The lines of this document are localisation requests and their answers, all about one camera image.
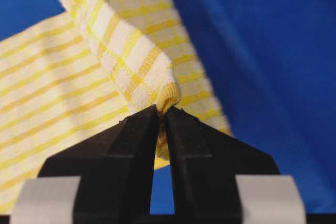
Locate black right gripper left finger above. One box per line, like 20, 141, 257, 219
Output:
9, 104, 161, 224

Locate blue table cloth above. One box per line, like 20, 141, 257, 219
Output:
1, 0, 335, 213

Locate yellow checked towel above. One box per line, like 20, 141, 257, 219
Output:
1, 0, 230, 215

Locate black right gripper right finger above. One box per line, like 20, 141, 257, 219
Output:
164, 107, 307, 224

